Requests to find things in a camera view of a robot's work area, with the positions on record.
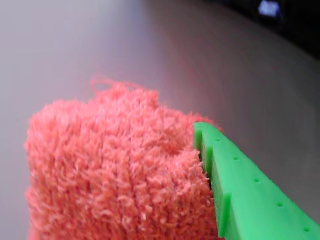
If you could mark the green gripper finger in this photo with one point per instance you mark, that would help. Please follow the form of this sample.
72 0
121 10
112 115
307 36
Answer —
250 205

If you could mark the fluffy pink towel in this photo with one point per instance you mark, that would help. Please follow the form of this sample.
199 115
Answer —
112 170

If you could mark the black background object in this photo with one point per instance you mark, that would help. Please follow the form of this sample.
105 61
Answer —
295 22

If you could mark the white table sheet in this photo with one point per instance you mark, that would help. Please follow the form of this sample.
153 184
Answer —
75 50

